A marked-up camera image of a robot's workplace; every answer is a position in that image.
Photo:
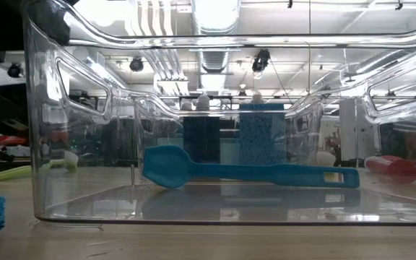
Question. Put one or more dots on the red white dish brush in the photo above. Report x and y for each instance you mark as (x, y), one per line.
(399, 169)

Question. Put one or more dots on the black ceiling spotlight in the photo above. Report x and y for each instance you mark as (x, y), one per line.
(136, 65)
(261, 60)
(14, 70)

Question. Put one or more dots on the clear plastic bin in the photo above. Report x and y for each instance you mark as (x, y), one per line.
(302, 122)
(211, 207)

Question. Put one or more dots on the white pillar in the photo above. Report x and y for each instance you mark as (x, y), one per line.
(348, 130)

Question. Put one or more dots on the silver ceiling air duct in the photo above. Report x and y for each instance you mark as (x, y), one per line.
(215, 18)

